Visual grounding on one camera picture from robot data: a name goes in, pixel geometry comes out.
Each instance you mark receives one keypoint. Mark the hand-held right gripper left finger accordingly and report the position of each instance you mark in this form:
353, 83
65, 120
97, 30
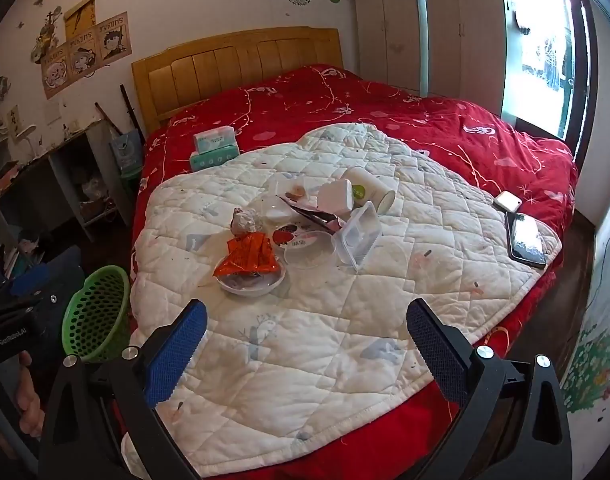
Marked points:
177, 355

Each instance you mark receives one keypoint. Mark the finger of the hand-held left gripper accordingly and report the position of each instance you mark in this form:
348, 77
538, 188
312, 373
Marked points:
55, 320

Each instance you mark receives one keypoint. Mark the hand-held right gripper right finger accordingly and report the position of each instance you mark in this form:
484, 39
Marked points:
435, 355

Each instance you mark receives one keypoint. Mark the green plastic basket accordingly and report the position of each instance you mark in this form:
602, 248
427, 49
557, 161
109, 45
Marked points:
97, 310

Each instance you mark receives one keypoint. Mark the clear plastic bowl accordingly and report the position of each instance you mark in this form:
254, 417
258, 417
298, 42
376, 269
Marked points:
255, 285

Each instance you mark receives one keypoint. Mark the orange snack packet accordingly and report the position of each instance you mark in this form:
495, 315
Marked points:
247, 255

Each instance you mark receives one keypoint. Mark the clear plastic container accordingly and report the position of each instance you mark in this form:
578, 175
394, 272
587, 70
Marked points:
357, 240

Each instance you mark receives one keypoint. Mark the foil ball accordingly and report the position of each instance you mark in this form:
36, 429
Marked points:
244, 221

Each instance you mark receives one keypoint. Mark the clear round lid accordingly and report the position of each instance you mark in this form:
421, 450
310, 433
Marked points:
310, 259

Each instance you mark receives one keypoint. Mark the white paper cup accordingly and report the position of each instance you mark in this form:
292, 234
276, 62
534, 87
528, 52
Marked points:
367, 187

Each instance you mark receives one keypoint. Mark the white foam box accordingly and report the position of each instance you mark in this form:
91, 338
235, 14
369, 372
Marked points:
335, 197

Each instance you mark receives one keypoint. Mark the dark shiny wrapper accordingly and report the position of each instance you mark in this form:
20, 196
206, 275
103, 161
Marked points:
310, 215

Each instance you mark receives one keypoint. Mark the clear plastic tray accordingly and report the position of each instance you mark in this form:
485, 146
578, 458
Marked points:
285, 187

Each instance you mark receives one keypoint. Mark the person's left hand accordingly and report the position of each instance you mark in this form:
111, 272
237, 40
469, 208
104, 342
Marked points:
29, 400

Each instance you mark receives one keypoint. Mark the blue office chair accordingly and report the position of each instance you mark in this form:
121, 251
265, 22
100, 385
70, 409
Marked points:
60, 265

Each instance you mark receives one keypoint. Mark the white quilted mat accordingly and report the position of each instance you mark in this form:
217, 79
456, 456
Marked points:
335, 335

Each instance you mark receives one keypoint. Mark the white desk shelf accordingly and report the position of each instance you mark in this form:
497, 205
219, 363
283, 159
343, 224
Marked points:
67, 180

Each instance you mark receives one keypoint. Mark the black smartphone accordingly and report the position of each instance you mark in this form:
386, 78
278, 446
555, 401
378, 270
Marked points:
526, 240

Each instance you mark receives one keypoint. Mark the green plastic stool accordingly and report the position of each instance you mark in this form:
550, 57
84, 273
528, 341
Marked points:
132, 177

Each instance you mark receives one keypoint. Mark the light blue gift bag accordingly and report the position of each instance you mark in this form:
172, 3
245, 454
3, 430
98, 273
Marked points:
126, 152

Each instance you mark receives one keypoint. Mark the teal tissue pack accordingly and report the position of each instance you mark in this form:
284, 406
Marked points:
212, 159

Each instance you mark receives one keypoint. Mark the brown wooden stick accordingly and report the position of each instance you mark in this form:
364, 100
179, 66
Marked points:
109, 119

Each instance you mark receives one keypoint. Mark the white tissue pack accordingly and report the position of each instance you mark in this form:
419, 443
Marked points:
215, 139

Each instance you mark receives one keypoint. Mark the dark wooden stick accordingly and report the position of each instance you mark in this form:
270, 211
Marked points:
132, 112

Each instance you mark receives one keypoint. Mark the red printed bedspread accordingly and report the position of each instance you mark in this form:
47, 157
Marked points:
385, 105

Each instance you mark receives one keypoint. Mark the wooden headboard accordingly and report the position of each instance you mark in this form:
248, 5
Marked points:
235, 60

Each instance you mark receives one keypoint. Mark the glass balcony door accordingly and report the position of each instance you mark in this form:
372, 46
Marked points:
540, 60

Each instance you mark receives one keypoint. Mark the white wardrobe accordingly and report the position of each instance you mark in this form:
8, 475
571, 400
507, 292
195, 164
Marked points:
400, 35

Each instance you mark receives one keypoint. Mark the flower wall decal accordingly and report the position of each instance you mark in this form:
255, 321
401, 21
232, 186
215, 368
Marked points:
592, 370

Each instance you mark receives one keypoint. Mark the cartoon wall poster sheet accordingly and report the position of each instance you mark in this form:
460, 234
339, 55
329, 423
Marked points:
85, 55

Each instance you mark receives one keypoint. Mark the yellow wall poster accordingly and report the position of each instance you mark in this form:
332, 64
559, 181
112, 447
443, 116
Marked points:
80, 12

